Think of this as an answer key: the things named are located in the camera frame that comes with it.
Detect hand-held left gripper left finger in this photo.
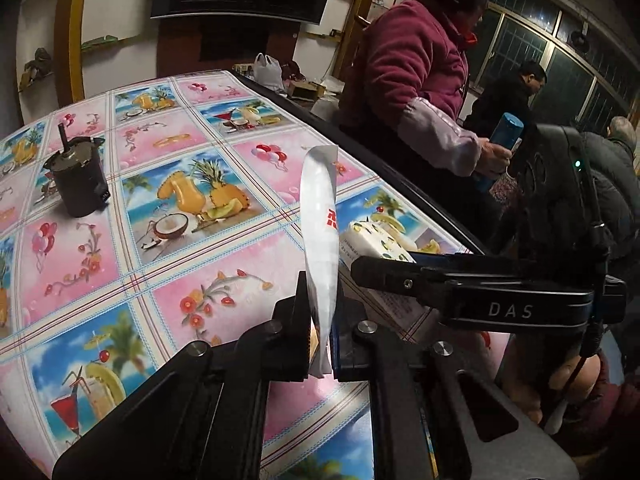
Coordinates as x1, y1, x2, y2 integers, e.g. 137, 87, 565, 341
52, 270, 313, 480

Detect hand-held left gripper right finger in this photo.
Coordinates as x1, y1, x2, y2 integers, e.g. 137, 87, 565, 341
327, 297, 581, 480

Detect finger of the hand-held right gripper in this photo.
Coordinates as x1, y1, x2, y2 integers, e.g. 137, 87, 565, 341
350, 255, 451, 313
410, 251, 506, 273

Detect white spotted tissue pack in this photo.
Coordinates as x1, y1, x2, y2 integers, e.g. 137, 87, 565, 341
337, 219, 443, 336

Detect white packet red label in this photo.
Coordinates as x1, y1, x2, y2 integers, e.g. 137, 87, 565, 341
298, 144, 342, 378

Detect person's right forearm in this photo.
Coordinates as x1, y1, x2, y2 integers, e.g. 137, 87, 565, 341
545, 350, 640, 456

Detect person's right hand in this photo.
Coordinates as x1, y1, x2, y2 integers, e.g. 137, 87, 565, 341
520, 352, 601, 428

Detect blue cylinder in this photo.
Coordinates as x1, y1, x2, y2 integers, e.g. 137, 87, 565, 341
472, 112, 523, 193

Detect printed fruit tablecloth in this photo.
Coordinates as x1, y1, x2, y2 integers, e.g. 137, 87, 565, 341
0, 70, 506, 480

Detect small cardboard box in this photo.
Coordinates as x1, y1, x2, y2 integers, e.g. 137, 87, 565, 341
287, 80, 328, 103

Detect barred window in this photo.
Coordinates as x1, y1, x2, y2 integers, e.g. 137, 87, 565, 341
460, 0, 640, 126

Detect white plastic bag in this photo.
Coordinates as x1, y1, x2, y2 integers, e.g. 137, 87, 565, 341
252, 52, 283, 91

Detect black electric motor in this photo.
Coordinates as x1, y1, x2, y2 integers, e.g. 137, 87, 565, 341
42, 122, 111, 218

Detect green flat object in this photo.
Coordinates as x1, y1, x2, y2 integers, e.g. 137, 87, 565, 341
80, 35, 118, 53

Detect dark crumpled bundle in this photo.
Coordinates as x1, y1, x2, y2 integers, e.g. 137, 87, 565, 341
19, 47, 53, 92

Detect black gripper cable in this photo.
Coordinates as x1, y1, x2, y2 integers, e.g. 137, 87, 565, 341
542, 325, 608, 431

